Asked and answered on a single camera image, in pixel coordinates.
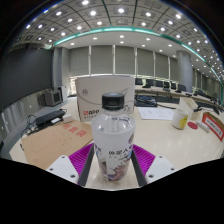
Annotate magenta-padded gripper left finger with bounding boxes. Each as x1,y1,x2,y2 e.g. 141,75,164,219
45,143,96,188

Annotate row of black office chairs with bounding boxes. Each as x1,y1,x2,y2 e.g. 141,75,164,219
134,78,188,94

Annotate group of round ceiling lights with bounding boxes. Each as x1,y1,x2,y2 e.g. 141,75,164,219
23,0,224,73

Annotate white remote control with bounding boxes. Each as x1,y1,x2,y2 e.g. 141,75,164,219
195,119,211,134

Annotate black desk phone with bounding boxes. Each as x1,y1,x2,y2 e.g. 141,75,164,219
134,94,158,108

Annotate black power strip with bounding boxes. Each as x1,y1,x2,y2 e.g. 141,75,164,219
34,109,67,128

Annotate red-sided open cardboard box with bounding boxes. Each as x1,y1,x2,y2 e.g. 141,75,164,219
201,112,224,142

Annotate grey box monitor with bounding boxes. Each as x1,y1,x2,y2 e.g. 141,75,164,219
44,89,63,107

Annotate flat brown cardboard sheet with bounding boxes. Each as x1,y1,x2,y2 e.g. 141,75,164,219
20,119,94,171

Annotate white cardboard carton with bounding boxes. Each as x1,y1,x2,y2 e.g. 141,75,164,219
74,74,136,123

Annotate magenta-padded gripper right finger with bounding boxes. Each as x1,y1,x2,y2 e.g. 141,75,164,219
130,143,177,188

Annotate clear bottle with printed label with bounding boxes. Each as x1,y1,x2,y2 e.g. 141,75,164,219
91,92,137,183

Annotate white printed paper sheet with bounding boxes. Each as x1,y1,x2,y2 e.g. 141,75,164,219
137,106,175,121

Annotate white and yellow mug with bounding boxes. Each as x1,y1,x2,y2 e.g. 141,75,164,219
171,108,189,130

